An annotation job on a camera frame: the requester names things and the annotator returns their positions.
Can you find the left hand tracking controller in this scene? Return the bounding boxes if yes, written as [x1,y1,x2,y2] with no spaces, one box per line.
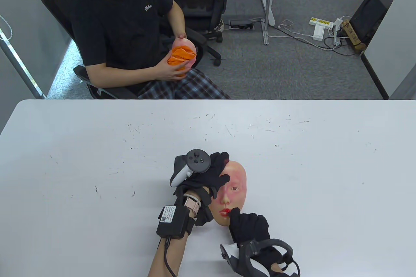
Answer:
[170,149,212,187]

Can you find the white power strip yellow label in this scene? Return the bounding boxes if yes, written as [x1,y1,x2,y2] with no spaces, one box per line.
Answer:
[309,17,334,28]

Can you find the orange cloth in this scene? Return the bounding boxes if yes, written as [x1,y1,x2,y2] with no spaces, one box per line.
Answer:
[167,45,197,73]

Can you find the plain white power strip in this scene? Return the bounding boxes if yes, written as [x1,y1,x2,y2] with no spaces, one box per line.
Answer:
[332,18,344,45]

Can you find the white hanging cord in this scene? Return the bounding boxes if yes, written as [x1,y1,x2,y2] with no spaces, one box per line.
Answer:
[0,14,13,41]

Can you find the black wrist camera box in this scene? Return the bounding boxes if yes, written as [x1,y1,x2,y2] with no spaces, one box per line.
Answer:
[156,206,196,239]

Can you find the black computer tower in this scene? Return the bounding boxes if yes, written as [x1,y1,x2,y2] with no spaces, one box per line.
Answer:
[349,0,392,47]

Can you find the beige mannequin face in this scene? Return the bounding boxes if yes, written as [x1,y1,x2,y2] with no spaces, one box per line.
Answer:
[213,160,247,226]

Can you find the right hand tracking controller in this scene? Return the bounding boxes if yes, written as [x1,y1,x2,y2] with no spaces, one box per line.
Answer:
[220,239,301,277]

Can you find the brown cardboard box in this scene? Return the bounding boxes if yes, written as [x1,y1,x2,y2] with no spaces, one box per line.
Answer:
[341,20,367,55]

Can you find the pink stained mannequin face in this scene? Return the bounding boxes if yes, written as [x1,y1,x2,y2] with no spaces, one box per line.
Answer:
[171,37,198,78]

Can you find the person's right hand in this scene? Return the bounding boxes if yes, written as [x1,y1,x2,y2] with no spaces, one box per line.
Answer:
[227,207,294,277]

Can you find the white floor cable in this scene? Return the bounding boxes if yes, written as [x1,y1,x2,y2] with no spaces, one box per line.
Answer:
[250,17,340,51]

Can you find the white partition panel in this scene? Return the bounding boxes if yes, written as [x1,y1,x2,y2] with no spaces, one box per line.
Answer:
[360,0,416,100]

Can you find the hand tracking controller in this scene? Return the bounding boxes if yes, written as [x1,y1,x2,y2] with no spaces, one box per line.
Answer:
[170,149,212,187]
[220,239,301,277]

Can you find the black camera cable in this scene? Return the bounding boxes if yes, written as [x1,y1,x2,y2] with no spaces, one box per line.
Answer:
[164,238,181,277]

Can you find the black floor power box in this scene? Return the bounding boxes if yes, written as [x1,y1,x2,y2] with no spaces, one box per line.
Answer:
[229,19,254,29]

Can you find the grey metal post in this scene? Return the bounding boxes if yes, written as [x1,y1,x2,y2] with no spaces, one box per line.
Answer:
[0,39,46,99]

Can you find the person's left hand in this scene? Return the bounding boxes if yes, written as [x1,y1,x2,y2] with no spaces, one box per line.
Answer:
[171,151,231,199]

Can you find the pink wrist watch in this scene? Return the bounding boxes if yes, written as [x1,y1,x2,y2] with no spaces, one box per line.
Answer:
[184,194,202,217]

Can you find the person's left forearm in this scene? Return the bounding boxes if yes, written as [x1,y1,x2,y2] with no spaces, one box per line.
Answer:
[148,189,202,277]

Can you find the black mesh office chair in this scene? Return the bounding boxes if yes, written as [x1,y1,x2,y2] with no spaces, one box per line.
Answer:
[41,0,137,99]

